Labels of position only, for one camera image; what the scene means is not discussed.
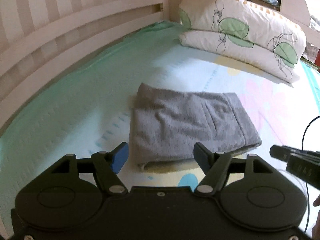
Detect folded floral quilt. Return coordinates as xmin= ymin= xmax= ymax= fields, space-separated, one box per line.
xmin=179 ymin=0 xmax=306 ymax=83

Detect white wooden bed rail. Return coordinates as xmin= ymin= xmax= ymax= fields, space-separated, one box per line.
xmin=1 ymin=0 xmax=180 ymax=131

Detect grey knit pants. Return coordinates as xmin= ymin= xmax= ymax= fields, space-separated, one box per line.
xmin=130 ymin=83 xmax=262 ymax=170

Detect pastel floral bed sheet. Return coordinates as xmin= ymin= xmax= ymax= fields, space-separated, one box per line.
xmin=1 ymin=22 xmax=319 ymax=237

